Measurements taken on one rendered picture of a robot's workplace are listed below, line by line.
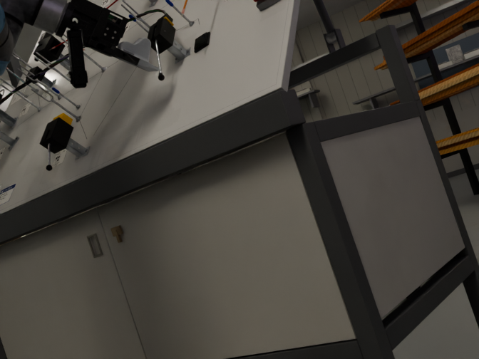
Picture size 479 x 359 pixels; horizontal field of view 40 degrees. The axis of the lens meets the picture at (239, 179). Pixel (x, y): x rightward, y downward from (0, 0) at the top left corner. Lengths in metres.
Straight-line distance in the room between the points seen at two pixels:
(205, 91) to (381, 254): 0.47
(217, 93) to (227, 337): 0.50
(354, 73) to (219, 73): 9.43
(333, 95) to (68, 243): 9.34
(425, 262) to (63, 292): 0.87
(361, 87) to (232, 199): 9.46
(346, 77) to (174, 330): 9.44
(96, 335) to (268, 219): 0.61
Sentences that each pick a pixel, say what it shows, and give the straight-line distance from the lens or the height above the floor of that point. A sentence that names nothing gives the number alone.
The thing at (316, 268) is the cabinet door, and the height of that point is 0.54.
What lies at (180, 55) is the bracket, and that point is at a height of 1.05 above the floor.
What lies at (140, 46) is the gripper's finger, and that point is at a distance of 1.37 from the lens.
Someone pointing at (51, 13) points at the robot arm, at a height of 1.16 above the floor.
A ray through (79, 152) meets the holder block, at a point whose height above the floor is 0.93.
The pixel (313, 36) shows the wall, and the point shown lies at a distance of 10.95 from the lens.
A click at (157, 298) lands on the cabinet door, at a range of 1.49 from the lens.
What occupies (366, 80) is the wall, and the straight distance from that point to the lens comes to 10.69.
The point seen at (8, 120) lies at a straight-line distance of 2.12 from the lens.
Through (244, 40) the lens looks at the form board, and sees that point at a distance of 1.35.
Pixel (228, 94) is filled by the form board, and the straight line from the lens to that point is 1.27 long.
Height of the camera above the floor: 0.71
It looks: 2 degrees up
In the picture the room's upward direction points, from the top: 19 degrees counter-clockwise
